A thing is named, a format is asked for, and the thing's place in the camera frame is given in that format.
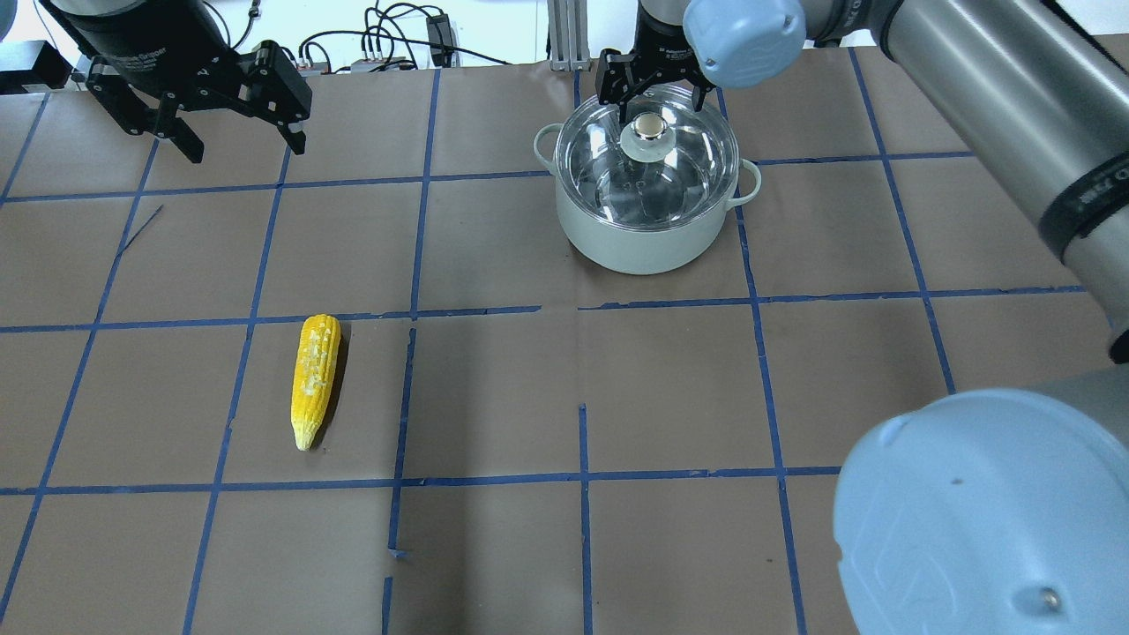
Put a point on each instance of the brown paper table cover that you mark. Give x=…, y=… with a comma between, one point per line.
x=151, y=315

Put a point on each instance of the black device on left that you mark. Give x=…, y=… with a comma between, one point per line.
x=34, y=66

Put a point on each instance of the glass pot lid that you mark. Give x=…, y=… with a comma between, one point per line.
x=669, y=166

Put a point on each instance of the black power adapter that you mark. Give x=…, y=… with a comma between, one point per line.
x=441, y=40

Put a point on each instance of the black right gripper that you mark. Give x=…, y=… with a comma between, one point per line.
x=661, y=42

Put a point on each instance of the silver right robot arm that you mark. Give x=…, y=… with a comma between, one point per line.
x=879, y=268

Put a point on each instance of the yellow corn cob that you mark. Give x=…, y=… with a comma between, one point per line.
x=313, y=378

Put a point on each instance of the grey cable connector hub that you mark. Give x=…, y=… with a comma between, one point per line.
x=379, y=65

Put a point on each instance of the pale green metal pot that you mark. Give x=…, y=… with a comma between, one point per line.
x=639, y=253

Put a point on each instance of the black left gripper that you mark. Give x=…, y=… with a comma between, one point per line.
x=141, y=46

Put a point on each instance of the aluminium frame post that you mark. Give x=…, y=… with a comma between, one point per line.
x=567, y=35

